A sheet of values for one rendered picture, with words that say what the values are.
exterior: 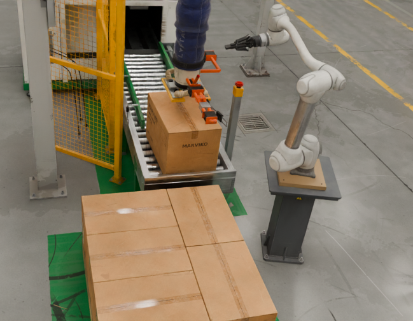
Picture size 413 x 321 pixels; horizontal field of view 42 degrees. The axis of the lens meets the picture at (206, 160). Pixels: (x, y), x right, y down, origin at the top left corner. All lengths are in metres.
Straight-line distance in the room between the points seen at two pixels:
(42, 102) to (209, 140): 1.31
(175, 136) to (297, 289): 1.43
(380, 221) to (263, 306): 2.04
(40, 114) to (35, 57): 0.48
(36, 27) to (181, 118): 1.18
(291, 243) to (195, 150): 1.03
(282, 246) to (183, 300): 1.29
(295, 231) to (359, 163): 1.73
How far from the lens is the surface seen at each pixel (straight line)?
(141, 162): 4.05
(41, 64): 4.13
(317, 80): 3.27
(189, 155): 3.91
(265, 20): 6.77
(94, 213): 3.66
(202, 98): 3.59
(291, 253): 4.27
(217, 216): 3.70
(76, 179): 4.85
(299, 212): 4.00
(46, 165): 4.59
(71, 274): 4.03
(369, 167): 5.64
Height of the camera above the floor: 2.94
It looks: 35 degrees down
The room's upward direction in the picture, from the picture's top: 8 degrees clockwise
